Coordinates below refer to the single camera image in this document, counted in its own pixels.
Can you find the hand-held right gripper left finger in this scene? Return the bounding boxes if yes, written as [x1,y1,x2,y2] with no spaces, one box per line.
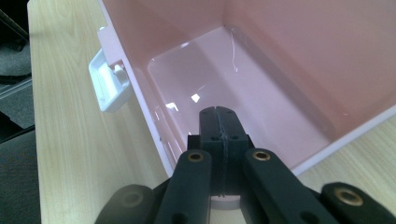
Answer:
[187,105,226,197]

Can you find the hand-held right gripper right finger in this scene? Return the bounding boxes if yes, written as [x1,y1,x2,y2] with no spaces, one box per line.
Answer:
[215,105,255,197]

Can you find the pink storage box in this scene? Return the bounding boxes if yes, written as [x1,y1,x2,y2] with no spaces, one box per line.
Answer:
[88,0,396,177]

